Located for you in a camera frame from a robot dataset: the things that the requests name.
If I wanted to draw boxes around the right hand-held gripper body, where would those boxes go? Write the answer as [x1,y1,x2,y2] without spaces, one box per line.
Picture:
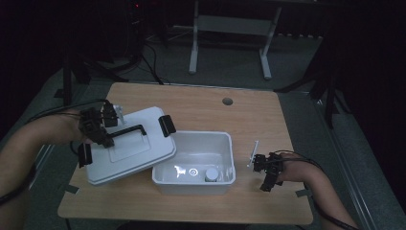
[247,140,284,176]

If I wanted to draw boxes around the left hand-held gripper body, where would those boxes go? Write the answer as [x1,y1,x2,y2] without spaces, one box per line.
[78,100,125,144]

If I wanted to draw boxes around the white box lid black handle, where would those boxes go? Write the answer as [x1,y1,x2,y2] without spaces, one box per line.
[78,105,178,187]

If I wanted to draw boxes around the small white-capped bottle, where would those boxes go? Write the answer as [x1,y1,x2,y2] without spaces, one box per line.
[204,167,220,183]

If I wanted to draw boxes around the white plastic storage box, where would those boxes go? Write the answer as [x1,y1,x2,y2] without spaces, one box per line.
[151,129,237,196]

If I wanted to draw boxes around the person's left hand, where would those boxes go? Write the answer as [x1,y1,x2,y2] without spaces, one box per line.
[60,109,94,145]

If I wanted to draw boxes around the person's right hand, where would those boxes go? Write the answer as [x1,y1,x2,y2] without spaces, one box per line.
[279,152,309,183]

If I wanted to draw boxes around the black tripod stand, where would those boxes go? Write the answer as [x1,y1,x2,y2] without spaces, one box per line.
[53,47,129,109]
[273,41,352,130]

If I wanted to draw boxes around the dark equipment rack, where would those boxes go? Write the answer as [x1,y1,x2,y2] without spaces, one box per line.
[125,0,148,66]

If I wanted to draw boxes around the black cable loop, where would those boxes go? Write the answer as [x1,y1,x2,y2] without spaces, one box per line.
[69,140,80,157]

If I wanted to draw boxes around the left hand-held gripper cable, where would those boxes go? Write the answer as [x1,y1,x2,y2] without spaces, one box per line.
[0,99,111,206]

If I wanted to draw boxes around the hand-held gripper cable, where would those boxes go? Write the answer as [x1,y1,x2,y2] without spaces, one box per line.
[0,99,111,206]
[271,149,359,230]

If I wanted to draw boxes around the right hand-held gripper cable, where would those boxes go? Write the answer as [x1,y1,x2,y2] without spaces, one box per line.
[271,149,359,230]

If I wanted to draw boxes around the metal floor rail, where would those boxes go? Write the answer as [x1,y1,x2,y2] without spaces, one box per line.
[314,97,382,230]
[32,143,56,173]

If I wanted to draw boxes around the black floor cables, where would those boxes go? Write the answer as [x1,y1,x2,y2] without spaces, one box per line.
[139,41,171,86]

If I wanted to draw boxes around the white metal desk frame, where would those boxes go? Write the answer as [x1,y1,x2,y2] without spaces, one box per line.
[188,0,283,81]

